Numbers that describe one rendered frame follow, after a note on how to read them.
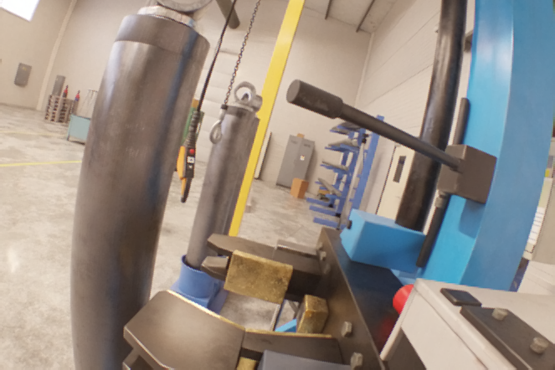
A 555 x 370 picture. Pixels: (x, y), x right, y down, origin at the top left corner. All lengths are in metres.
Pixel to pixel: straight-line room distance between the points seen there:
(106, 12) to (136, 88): 15.27
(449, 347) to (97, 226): 0.59
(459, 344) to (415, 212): 0.54
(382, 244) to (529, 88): 0.50
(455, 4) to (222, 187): 1.57
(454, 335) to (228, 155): 1.69
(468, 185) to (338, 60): 11.44
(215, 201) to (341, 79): 10.22
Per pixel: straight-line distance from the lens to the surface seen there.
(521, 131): 0.67
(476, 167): 0.59
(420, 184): 0.77
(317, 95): 0.30
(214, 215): 1.90
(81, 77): 15.34
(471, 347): 0.26
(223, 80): 11.78
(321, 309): 0.65
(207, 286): 2.11
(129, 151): 0.57
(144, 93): 0.57
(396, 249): 0.74
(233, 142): 1.83
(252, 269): 0.75
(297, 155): 10.67
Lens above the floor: 1.28
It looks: 2 degrees down
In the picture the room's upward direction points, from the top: 16 degrees clockwise
